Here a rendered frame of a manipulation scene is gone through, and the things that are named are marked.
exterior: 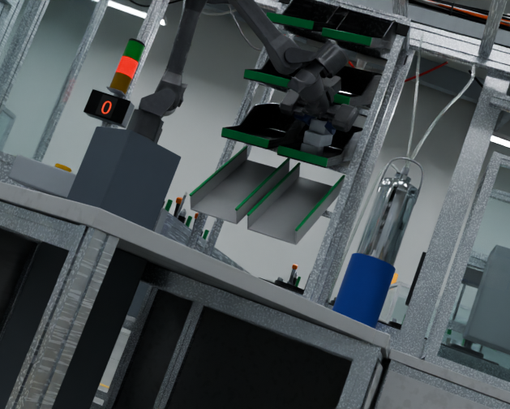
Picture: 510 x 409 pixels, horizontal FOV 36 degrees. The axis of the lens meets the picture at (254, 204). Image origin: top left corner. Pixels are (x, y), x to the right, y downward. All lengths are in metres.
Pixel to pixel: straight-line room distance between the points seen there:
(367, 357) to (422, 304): 1.34
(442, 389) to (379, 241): 0.56
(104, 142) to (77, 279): 0.56
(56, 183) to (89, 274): 0.70
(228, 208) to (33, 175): 0.46
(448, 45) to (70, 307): 2.29
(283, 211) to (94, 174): 0.52
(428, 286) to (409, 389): 0.70
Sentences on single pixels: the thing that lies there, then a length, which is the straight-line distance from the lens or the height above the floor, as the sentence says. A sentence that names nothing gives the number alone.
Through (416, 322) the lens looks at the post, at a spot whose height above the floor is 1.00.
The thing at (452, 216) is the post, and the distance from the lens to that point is 3.06.
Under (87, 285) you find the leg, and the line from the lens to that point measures 1.21.
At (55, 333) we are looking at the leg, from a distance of 1.19.
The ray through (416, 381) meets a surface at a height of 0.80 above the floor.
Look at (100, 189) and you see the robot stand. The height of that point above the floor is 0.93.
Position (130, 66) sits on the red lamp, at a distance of 2.30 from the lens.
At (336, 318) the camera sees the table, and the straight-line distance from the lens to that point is 1.54.
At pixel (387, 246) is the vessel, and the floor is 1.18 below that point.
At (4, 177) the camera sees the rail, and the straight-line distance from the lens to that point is 2.02.
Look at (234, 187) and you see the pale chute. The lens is 2.01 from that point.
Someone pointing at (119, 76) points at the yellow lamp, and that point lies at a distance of 2.30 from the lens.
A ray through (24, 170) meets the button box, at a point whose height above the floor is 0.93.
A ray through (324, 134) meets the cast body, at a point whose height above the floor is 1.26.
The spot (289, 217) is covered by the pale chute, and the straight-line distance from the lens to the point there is 1.94.
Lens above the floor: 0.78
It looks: 8 degrees up
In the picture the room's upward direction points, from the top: 21 degrees clockwise
